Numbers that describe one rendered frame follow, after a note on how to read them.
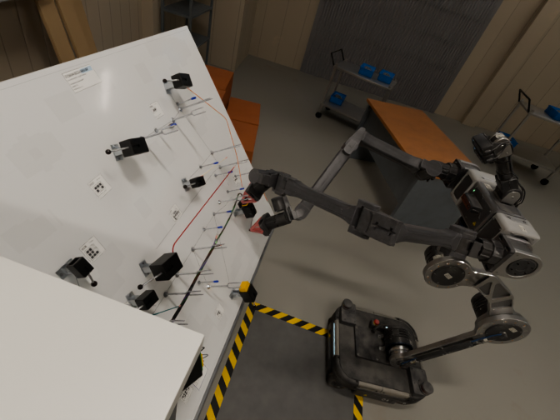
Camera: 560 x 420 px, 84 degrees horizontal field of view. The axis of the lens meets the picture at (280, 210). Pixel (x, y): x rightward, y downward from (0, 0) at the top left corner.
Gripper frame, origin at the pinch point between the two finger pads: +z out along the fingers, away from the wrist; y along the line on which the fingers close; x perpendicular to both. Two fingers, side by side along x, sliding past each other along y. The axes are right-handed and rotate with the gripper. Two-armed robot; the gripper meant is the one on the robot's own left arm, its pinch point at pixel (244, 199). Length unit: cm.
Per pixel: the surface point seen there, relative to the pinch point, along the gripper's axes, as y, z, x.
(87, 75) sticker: 32, -19, -59
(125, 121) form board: 29, -13, -47
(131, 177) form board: 38, -7, -34
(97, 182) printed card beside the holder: 49, -9, -38
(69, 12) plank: -125, 84, -172
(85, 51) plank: -129, 104, -153
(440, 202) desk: -180, -25, 162
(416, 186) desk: -165, -21, 125
